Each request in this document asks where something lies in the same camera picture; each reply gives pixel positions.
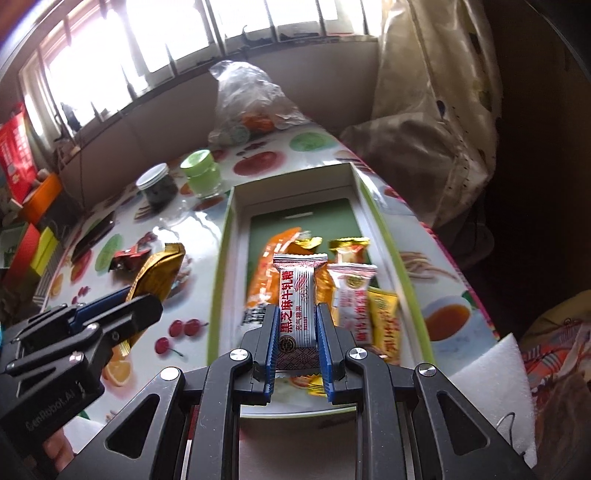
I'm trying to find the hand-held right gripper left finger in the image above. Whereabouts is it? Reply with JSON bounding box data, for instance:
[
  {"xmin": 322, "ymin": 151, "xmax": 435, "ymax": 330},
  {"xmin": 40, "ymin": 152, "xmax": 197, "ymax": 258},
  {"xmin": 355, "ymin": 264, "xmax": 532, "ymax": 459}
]
[{"xmin": 58, "ymin": 302, "xmax": 282, "ymax": 480}]

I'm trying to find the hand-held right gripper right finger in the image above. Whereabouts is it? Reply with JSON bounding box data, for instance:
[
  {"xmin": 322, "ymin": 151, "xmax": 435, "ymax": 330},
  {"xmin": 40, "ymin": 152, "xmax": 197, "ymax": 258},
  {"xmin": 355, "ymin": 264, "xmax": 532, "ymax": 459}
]
[{"xmin": 315, "ymin": 302, "xmax": 539, "ymax": 480}]

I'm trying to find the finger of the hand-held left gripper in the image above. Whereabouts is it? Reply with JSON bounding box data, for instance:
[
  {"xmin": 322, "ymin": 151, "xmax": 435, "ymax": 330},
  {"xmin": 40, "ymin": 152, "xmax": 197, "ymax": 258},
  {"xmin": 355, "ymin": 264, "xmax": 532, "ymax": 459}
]
[
  {"xmin": 11, "ymin": 286, "xmax": 132, "ymax": 356},
  {"xmin": 4, "ymin": 293, "xmax": 164, "ymax": 376}
]

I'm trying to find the gold candy packet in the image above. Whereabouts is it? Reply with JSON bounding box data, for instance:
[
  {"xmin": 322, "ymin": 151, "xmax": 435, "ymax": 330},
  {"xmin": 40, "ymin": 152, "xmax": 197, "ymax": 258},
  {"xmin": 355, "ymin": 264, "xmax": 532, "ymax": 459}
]
[{"xmin": 277, "ymin": 373, "xmax": 326, "ymax": 398}]

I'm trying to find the orange and gold snack pouch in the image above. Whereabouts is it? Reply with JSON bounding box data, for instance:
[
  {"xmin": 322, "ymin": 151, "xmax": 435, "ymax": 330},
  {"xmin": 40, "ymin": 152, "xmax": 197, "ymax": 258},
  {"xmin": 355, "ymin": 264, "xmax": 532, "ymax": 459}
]
[{"xmin": 117, "ymin": 242, "xmax": 186, "ymax": 352}]

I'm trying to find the white nougat candy packet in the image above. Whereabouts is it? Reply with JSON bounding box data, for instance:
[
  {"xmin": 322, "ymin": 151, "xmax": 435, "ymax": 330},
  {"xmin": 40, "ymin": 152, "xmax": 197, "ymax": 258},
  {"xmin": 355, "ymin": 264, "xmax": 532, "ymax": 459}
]
[{"xmin": 272, "ymin": 254, "xmax": 329, "ymax": 374}]

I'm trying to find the pink and white candy packet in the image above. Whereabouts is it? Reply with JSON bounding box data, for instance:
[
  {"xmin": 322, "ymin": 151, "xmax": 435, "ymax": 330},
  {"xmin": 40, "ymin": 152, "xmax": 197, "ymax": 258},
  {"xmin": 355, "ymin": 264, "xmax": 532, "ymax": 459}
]
[{"xmin": 327, "ymin": 262, "xmax": 378, "ymax": 344}]

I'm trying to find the yellow candy packet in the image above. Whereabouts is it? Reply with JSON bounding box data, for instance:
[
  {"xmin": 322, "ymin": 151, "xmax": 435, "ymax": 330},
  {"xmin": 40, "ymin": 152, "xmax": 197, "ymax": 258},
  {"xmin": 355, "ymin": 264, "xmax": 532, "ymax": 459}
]
[{"xmin": 367, "ymin": 286, "xmax": 400, "ymax": 365}]

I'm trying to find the green and white cardboard box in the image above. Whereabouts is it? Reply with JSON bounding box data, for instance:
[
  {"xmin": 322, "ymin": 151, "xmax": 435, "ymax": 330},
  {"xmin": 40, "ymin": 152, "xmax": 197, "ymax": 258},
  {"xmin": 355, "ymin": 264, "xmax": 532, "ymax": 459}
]
[{"xmin": 205, "ymin": 161, "xmax": 437, "ymax": 418}]

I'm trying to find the person's left hand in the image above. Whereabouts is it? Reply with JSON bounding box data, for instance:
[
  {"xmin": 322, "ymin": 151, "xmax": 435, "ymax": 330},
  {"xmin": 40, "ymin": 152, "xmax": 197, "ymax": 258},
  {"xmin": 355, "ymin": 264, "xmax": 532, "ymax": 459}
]
[{"xmin": 44, "ymin": 427, "xmax": 77, "ymax": 474}]

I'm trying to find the red candy packet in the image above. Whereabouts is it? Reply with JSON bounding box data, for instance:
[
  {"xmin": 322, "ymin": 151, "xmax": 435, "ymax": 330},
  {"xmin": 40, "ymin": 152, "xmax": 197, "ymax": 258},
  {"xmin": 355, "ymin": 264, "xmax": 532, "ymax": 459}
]
[{"xmin": 110, "ymin": 244, "xmax": 153, "ymax": 273}]

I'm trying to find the fruit print tablecloth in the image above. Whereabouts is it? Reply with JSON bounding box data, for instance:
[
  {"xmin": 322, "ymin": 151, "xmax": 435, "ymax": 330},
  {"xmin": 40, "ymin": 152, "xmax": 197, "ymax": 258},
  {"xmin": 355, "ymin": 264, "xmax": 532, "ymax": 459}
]
[{"xmin": 32, "ymin": 117, "xmax": 502, "ymax": 435}]

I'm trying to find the dark phone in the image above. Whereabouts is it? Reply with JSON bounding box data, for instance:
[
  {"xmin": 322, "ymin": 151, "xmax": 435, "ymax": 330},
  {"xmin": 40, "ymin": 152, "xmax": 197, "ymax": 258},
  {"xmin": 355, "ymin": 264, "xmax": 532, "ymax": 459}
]
[{"xmin": 71, "ymin": 215, "xmax": 116, "ymax": 259}]

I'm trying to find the yellow-green box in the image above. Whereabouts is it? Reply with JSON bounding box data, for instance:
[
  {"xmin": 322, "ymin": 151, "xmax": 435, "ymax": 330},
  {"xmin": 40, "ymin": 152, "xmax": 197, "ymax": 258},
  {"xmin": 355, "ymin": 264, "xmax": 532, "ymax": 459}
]
[{"xmin": 28, "ymin": 226, "xmax": 63, "ymax": 278}]

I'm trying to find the orange box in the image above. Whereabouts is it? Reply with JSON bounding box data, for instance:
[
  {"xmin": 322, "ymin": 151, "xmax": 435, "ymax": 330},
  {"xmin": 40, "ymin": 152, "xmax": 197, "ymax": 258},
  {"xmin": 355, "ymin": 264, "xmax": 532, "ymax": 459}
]
[{"xmin": 21, "ymin": 173, "xmax": 63, "ymax": 227}]

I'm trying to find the jar with dark contents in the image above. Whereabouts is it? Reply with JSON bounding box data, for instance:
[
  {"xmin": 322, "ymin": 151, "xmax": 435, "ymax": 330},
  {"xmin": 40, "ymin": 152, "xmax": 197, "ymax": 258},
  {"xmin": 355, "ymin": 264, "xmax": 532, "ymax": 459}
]
[{"xmin": 135, "ymin": 163, "xmax": 180, "ymax": 210}]

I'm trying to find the green jar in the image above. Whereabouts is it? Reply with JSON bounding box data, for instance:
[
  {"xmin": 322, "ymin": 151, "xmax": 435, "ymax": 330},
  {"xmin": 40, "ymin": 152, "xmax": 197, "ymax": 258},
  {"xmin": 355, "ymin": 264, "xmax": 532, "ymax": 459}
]
[{"xmin": 179, "ymin": 149, "xmax": 223, "ymax": 199}]

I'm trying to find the large red box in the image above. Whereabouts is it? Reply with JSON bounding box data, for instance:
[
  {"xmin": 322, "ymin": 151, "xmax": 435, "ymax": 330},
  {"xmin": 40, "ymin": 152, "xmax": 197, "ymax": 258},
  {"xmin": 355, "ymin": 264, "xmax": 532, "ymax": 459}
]
[{"xmin": 0, "ymin": 102, "xmax": 38, "ymax": 204}]

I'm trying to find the white foam block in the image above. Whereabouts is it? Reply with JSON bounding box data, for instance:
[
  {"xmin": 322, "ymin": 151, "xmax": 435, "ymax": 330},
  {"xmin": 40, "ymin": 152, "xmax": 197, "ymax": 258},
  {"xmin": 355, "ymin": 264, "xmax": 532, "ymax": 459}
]
[{"xmin": 455, "ymin": 332, "xmax": 539, "ymax": 467}]

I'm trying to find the orange wrapper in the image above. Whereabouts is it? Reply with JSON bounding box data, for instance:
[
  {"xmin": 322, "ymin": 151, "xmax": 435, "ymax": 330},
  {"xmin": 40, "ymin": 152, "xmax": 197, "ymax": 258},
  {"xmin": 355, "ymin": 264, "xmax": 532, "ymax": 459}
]
[{"xmin": 242, "ymin": 113, "xmax": 275, "ymax": 132}]

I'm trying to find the colourful striped cloth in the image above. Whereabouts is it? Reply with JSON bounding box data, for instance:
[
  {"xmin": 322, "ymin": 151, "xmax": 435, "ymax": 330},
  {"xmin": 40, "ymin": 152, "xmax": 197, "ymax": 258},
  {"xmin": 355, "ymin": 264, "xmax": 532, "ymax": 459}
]
[{"xmin": 519, "ymin": 318, "xmax": 591, "ymax": 480}]

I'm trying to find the clear plastic bag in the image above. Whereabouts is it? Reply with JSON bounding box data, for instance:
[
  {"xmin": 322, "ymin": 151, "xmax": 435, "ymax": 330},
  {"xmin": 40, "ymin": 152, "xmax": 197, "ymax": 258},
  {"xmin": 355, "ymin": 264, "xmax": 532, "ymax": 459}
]
[{"xmin": 208, "ymin": 60, "xmax": 308, "ymax": 145}]

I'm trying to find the cream patterned curtain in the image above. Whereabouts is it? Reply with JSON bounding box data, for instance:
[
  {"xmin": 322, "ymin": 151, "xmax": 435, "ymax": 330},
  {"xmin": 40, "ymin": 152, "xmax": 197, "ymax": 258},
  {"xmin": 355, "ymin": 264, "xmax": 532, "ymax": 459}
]
[{"xmin": 339, "ymin": 0, "xmax": 502, "ymax": 259}]

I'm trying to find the window with metal bars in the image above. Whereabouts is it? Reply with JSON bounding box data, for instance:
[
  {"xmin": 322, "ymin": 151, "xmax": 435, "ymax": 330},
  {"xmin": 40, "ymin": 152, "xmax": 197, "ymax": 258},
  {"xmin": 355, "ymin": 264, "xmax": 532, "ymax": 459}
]
[{"xmin": 18, "ymin": 0, "xmax": 384, "ymax": 134}]

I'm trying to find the brown wooden cabinet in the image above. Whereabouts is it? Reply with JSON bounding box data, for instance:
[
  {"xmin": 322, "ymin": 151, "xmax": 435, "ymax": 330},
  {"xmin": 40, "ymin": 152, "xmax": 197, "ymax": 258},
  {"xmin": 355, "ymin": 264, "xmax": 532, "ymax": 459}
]
[{"xmin": 485, "ymin": 0, "xmax": 591, "ymax": 324}]

